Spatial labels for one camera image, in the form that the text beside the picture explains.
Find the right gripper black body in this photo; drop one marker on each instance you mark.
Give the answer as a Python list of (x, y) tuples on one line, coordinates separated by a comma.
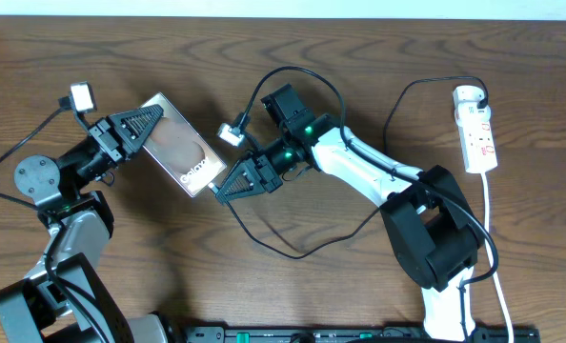
[(268, 173)]

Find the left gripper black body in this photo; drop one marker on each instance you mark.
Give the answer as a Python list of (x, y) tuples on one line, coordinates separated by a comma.
[(107, 138)]

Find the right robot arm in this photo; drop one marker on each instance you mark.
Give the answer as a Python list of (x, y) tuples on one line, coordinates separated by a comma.
[(432, 230)]

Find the white charger adapter plug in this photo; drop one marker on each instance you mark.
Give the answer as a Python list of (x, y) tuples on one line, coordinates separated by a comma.
[(467, 93)]

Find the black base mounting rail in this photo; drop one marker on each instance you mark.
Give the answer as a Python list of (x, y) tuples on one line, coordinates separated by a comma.
[(214, 334)]

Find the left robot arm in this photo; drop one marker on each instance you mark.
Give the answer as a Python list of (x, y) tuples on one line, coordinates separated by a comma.
[(62, 298)]

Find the bronze Galaxy smartphone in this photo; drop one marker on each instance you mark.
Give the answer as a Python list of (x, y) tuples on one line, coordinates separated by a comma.
[(180, 150)]

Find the white power strip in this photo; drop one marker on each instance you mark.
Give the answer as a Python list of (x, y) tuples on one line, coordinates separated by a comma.
[(476, 137)]

